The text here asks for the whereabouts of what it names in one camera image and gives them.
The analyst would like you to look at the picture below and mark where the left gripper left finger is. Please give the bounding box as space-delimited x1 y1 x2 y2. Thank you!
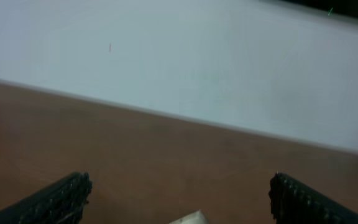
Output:
0 172 92 224

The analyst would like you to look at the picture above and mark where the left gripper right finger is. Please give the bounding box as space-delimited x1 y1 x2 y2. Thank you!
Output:
268 172 358 224

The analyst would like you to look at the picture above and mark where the Galaxy S25 Ultra smartphone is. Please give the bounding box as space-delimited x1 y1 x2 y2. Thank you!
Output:
169 210 209 224

